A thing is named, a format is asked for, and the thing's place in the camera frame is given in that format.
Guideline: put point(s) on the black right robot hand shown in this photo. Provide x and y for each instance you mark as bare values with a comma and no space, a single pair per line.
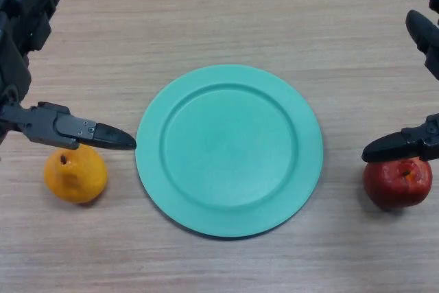
394,147

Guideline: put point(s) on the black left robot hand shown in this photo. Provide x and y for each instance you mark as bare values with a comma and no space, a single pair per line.
20,32

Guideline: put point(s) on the red apple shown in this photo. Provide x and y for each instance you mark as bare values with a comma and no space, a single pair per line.
394,186

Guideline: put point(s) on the green round plate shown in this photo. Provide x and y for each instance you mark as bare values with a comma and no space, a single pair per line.
229,152

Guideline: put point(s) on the yellow orange pear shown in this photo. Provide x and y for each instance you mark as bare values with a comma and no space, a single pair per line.
75,179

